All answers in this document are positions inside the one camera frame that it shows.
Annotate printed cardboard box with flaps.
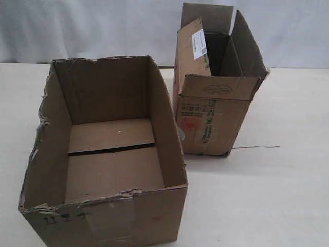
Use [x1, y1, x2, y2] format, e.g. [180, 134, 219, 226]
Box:
[173, 3, 269, 156]

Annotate torn cardboard box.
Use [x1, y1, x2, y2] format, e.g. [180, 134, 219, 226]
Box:
[19, 56, 188, 246]

